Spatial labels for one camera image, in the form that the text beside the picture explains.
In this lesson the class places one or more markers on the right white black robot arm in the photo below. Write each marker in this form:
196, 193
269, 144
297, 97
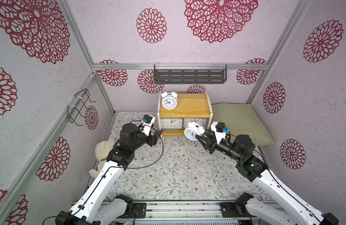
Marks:
296, 210

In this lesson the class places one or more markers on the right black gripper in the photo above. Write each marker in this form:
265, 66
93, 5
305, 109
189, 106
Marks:
211, 144

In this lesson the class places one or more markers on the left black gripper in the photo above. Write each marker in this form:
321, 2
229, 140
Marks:
153, 139

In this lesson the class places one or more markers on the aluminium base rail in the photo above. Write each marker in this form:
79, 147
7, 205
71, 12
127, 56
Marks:
175, 209

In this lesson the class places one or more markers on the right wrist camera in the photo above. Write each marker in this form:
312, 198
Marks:
220, 131

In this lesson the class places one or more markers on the grey square alarm clock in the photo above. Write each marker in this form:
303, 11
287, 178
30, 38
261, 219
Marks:
203, 121
171, 123

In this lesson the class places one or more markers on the black wire wall rack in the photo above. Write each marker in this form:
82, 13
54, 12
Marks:
74, 111

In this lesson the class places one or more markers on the green pillow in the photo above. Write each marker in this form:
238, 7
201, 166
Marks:
241, 119

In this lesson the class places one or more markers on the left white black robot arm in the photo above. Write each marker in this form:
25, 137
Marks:
88, 210

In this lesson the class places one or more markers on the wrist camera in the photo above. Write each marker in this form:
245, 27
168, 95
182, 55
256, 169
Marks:
147, 123
220, 131

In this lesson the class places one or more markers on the white plush teddy bear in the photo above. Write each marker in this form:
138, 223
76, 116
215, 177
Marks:
102, 150

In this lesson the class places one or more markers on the wooden two-tier white-frame shelf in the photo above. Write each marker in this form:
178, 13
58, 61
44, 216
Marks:
190, 106

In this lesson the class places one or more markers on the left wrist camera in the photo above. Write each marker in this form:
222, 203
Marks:
147, 123

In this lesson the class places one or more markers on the white twin-bell alarm clock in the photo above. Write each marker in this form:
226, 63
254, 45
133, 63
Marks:
169, 99
194, 129

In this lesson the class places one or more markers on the grey wall-mounted metal shelf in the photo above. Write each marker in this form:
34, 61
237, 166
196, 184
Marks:
189, 76

